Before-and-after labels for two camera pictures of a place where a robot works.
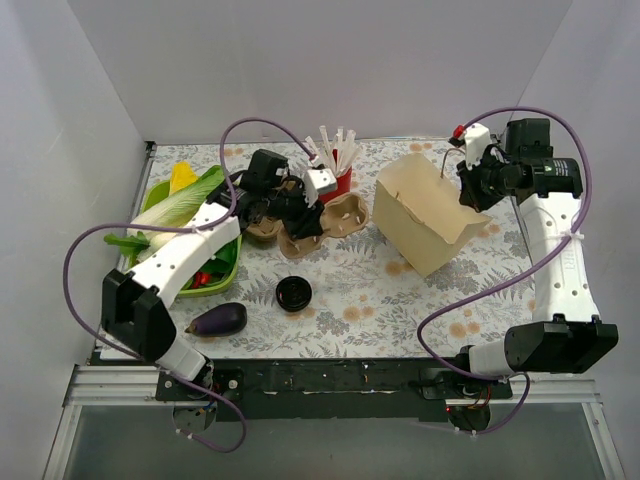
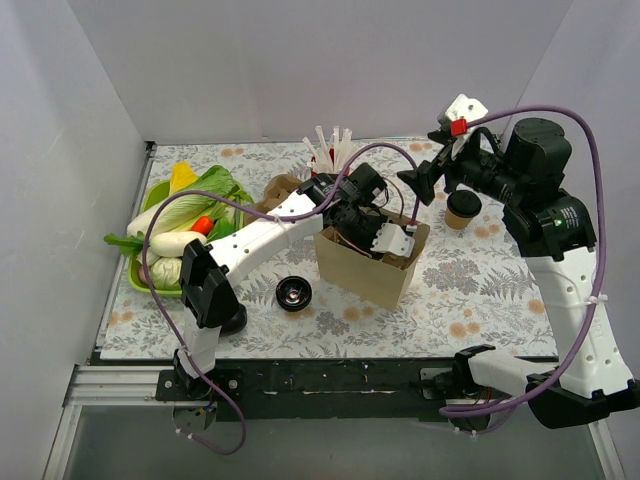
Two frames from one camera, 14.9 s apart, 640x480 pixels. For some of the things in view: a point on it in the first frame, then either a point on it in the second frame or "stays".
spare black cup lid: (294, 293) stays
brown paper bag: (419, 212) → (379, 281)
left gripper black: (304, 213) → (361, 234)
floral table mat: (398, 268) stays
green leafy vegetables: (176, 210) stays
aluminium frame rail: (100, 384) stays
